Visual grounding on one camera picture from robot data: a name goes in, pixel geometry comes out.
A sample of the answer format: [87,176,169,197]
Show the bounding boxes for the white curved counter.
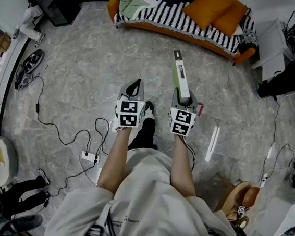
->
[0,30,44,143]

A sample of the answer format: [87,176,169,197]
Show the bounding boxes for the large orange cushion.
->
[181,0,237,33]

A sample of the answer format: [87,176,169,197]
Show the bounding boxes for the grey striped strap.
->
[80,201,118,236]

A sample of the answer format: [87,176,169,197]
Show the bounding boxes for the long black floor cable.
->
[252,96,295,182]

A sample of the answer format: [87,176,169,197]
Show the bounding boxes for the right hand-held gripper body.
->
[166,100,202,139]

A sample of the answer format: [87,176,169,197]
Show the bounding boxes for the pale green knitted blanket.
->
[114,0,163,22]

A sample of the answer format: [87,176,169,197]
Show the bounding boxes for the person's right forearm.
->
[166,133,198,200]

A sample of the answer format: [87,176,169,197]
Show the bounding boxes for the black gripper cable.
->
[182,135,198,173]

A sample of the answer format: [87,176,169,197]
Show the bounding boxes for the black power cable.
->
[92,116,114,159]

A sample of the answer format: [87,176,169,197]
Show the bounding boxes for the person's left forearm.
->
[91,127,139,196]

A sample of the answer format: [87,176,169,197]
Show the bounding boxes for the white table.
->
[253,195,295,236]

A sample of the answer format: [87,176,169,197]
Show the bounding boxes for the person's light grey sweatshirt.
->
[35,139,239,236]

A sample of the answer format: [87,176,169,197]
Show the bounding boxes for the white cabinet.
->
[247,17,295,83]

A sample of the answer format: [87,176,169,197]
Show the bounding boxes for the dark blue shoe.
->
[0,214,45,236]

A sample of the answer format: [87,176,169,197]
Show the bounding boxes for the green and white book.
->
[169,48,192,106]

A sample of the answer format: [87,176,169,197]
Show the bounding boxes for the black white striped blanket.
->
[111,0,259,69]

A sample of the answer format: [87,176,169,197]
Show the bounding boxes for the black cable with adapter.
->
[31,69,93,159]

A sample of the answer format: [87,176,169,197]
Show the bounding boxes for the tangle of black cables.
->
[280,10,295,60]

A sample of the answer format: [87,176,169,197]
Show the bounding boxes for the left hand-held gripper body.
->
[113,95,151,131]

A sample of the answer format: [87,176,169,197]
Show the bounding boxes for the black cabinet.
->
[27,0,83,30]

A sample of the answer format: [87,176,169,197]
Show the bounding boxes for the wooden chair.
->
[213,180,264,228]

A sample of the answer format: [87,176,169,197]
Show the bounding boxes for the person's black trousers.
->
[124,117,158,153]

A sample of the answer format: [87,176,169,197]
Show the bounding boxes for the person's black white shoe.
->
[138,100,155,121]

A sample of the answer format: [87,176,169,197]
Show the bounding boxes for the round white pouf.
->
[0,134,21,188]

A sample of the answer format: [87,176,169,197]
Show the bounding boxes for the white power strip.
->
[80,149,101,166]

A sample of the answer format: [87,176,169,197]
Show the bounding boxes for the black white patterned cushion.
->
[237,26,259,53]

